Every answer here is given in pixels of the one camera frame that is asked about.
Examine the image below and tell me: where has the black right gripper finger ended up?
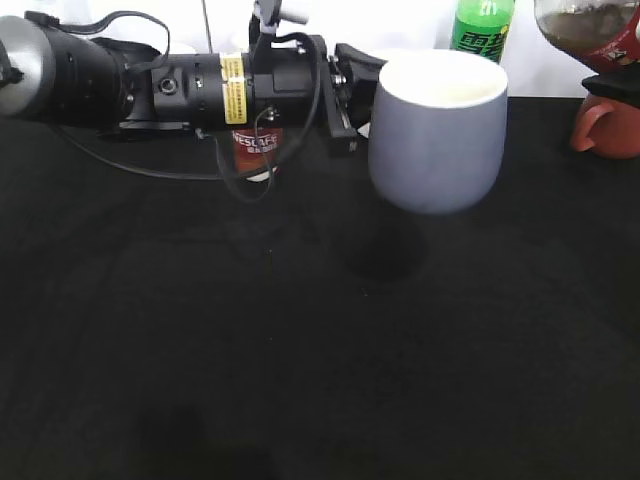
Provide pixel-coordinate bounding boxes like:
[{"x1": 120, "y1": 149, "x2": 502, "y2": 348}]
[{"x1": 582, "y1": 73, "x2": 639, "y2": 108}]

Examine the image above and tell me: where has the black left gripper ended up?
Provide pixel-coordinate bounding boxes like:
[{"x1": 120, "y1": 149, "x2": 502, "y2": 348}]
[{"x1": 249, "y1": 32, "x2": 387, "y2": 158}]

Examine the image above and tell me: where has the green Sprite bottle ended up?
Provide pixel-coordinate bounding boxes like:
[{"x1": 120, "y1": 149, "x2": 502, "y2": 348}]
[{"x1": 449, "y1": 0, "x2": 515, "y2": 63}]

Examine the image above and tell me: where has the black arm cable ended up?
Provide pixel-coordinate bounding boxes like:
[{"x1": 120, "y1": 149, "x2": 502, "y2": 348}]
[{"x1": 52, "y1": 10, "x2": 324, "y2": 204}]

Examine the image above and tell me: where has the grey ceramic mug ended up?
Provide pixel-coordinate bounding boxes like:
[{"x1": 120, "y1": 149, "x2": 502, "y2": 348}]
[{"x1": 368, "y1": 49, "x2": 509, "y2": 215}]

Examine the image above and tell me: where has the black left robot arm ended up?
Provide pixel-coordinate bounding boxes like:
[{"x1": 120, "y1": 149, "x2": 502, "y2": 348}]
[{"x1": 1, "y1": 1, "x2": 384, "y2": 152}]

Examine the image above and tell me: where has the brown Nescafe coffee bottle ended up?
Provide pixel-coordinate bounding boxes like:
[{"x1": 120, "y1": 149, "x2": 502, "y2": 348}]
[{"x1": 232, "y1": 128, "x2": 283, "y2": 183}]

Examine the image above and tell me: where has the terracotta red ceramic mug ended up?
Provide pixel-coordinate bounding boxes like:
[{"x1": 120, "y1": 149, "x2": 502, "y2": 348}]
[{"x1": 570, "y1": 94, "x2": 639, "y2": 159}]

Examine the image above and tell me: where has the cola bottle red label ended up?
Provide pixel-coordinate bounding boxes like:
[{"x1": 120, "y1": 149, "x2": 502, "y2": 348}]
[{"x1": 533, "y1": 0, "x2": 640, "y2": 74}]

